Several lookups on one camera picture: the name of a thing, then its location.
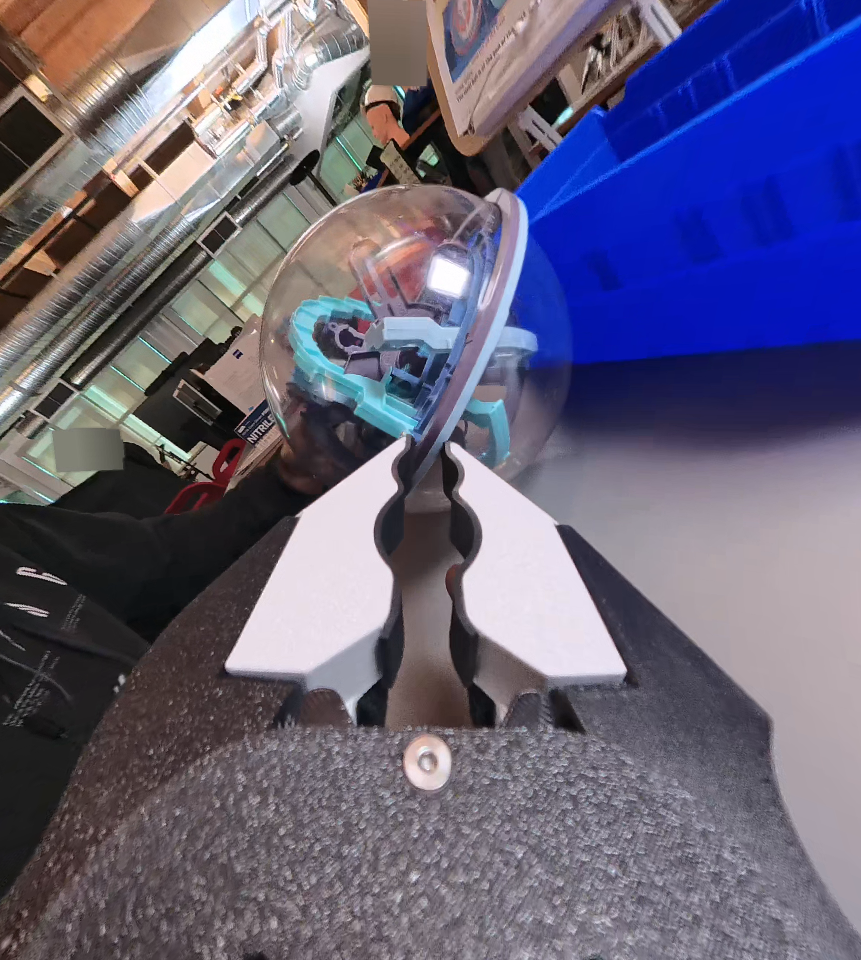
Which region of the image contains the red plastic object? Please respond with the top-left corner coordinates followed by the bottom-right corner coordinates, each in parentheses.
top-left (164, 438), bottom-right (248, 515)

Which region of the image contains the blue white carton box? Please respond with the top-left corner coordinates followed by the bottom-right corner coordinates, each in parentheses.
top-left (235, 408), bottom-right (285, 449)

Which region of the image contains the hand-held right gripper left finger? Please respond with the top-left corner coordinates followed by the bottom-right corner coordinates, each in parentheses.
top-left (224, 437), bottom-right (411, 726)

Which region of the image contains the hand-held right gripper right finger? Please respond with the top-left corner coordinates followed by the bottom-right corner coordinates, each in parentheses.
top-left (441, 441), bottom-right (628, 695)

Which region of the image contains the person's left hand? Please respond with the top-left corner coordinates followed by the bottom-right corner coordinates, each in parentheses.
top-left (273, 441), bottom-right (343, 496)

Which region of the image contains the blue plastic bin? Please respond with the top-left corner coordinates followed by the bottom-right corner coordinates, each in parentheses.
top-left (513, 0), bottom-right (861, 365)

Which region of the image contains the printed instruction sheet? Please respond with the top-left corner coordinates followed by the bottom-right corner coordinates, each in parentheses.
top-left (438, 0), bottom-right (615, 125)

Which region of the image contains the clear plastic maze ball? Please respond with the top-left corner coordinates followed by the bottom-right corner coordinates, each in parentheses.
top-left (258, 183), bottom-right (573, 511)

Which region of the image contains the silver ventilation duct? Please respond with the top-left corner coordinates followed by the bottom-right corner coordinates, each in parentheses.
top-left (0, 0), bottom-right (372, 459)

